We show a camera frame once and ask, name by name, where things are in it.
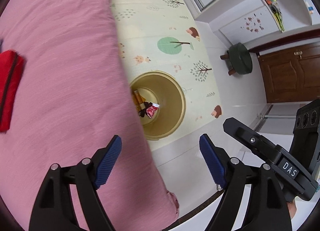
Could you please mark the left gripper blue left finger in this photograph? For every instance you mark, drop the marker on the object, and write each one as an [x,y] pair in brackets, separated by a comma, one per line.
[105,159]

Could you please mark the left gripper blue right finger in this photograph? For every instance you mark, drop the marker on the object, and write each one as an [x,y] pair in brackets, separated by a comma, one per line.
[211,155]

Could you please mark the orange cloth bag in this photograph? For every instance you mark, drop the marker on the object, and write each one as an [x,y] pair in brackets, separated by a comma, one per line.
[138,100]

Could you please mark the red shiny snack wrapper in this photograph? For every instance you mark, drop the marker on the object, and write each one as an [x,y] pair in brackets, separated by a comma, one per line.
[148,109]

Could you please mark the red pouch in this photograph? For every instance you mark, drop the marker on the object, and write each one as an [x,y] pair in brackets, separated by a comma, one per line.
[12,66]

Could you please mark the gold round trash bin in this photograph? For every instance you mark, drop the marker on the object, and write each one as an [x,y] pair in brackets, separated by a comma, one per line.
[160,88]

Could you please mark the right hand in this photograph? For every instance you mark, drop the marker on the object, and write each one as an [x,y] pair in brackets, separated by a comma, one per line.
[292,208]

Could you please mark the pink bed sheet mattress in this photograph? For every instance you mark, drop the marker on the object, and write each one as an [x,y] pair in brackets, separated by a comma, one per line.
[72,99]

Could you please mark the brown wooden door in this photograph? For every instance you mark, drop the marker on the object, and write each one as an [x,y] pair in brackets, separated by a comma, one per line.
[291,75]

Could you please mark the dark green round stool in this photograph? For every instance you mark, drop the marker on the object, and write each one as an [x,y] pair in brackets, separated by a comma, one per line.
[240,59]

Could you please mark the cartoon tree play mat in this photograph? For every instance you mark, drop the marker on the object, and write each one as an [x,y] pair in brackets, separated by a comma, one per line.
[161,35]

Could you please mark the white shelf cabinet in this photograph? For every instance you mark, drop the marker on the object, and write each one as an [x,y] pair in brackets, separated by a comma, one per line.
[256,22]

